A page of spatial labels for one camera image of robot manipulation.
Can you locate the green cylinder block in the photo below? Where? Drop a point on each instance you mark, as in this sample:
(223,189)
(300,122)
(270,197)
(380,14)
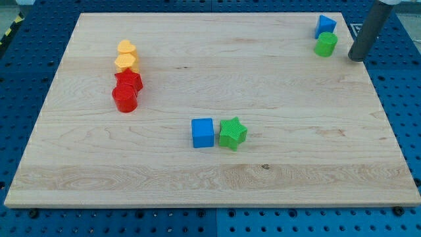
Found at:
(325,44)

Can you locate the blue triangle block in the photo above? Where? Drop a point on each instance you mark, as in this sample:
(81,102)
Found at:
(324,24)

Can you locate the blue cube block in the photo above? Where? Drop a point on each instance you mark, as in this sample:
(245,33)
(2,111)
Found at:
(202,132)

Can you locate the green star block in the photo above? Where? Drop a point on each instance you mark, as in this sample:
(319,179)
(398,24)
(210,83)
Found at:
(232,133)

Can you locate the wooden board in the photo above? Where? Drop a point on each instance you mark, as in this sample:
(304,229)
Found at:
(317,133)

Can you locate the red cylinder block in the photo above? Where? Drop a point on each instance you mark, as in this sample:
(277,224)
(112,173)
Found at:
(125,98)

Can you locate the red star block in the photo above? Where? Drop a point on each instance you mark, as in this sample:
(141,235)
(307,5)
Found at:
(128,77)

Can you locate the yellow hexagon block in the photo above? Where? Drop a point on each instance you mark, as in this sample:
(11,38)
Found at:
(126,61)

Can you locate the yellow heart block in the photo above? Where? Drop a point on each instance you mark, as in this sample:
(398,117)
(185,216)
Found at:
(126,47)

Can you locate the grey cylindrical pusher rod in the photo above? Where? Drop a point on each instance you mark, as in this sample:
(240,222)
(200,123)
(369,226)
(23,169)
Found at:
(372,26)

